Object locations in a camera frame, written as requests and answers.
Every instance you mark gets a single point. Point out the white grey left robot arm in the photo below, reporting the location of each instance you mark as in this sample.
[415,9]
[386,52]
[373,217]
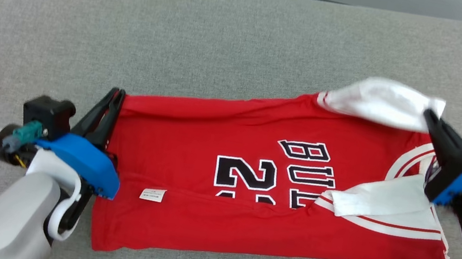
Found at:
[14,215]

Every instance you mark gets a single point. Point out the red basketball jersey white trim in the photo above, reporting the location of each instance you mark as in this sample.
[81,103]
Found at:
[197,217]

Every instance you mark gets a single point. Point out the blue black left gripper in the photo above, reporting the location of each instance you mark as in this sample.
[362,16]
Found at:
[85,159]

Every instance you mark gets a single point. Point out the grey fabric sofa seat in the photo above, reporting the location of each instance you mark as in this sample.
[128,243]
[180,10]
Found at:
[181,36]

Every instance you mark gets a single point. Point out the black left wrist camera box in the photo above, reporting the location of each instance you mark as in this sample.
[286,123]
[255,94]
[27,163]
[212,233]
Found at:
[48,115]

